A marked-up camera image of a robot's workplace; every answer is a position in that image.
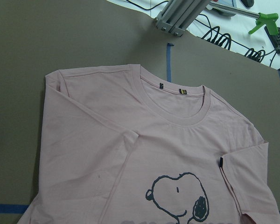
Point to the pink Snoopy t-shirt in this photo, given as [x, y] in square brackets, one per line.
[121, 146]

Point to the silver metal rod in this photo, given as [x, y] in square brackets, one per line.
[234, 10]

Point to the black computer mouse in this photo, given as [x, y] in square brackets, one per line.
[248, 3]

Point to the green plastic clamp tool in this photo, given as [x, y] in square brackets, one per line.
[266, 19]

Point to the aluminium frame post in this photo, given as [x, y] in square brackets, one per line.
[177, 15]

